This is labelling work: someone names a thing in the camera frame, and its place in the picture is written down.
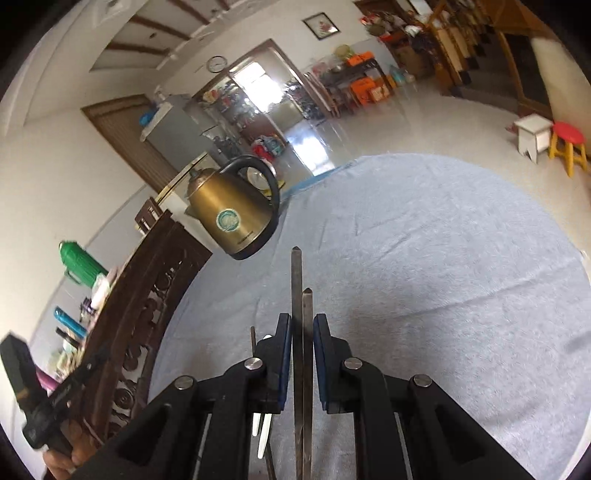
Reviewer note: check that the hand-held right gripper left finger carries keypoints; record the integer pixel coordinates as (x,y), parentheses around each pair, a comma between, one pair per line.
(286,341)

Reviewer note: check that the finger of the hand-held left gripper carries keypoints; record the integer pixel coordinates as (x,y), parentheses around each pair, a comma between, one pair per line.
(90,367)

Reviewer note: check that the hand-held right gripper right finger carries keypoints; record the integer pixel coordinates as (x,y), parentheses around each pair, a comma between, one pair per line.
(319,350)

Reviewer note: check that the person's left hand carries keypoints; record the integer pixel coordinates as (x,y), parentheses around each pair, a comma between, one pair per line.
(60,464)

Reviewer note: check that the pink water bottle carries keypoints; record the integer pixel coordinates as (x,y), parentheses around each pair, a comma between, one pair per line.
(46,379)

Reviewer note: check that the blue water bottle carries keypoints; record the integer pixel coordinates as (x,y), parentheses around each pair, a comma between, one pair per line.
(69,321)

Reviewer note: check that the white plastic bowl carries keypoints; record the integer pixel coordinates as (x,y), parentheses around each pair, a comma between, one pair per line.
(100,290)

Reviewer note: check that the carved wooden sideboard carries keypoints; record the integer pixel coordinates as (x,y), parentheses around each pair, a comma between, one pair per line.
(138,300)

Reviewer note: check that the white plastic spoon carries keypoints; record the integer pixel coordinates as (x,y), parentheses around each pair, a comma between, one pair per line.
(264,434)
(255,423)

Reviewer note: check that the green thermos flask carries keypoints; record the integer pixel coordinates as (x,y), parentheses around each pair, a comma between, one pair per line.
(81,263)

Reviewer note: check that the gold electric kettle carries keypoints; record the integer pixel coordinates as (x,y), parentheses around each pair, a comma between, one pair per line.
(226,207)

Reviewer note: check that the wooden chair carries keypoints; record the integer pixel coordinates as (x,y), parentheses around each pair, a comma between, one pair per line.
(147,217)

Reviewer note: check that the white chest freezer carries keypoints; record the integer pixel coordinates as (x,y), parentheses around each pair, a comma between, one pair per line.
(178,182)

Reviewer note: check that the grey refrigerator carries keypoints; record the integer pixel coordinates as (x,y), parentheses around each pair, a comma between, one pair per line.
(175,134)

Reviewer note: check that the blue bag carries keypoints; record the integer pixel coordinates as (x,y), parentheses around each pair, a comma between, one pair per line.
(147,119)

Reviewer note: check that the large orange box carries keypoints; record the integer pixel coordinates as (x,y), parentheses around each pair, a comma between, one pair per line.
(371,91)

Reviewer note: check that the dark wooden dining table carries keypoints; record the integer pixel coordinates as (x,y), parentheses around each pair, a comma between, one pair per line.
(341,76)

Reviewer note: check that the clear water jug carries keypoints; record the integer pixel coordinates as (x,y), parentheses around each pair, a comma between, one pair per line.
(398,76)

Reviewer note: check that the flat orange box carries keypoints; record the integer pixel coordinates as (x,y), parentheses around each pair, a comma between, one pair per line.
(361,59)

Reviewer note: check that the white wooden stool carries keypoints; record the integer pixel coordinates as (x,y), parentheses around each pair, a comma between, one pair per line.
(533,129)

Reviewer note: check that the red and yellow stool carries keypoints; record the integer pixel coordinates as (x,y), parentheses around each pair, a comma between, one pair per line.
(569,133)

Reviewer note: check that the wooden staircase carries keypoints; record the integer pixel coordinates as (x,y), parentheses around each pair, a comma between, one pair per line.
(485,41)

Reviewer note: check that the cream armchair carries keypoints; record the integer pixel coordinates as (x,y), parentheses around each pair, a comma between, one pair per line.
(554,74)

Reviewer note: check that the round wall clock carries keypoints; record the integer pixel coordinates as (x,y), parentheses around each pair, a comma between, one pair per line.
(216,64)

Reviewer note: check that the framed wall picture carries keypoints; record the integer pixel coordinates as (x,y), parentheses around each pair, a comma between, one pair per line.
(322,26)

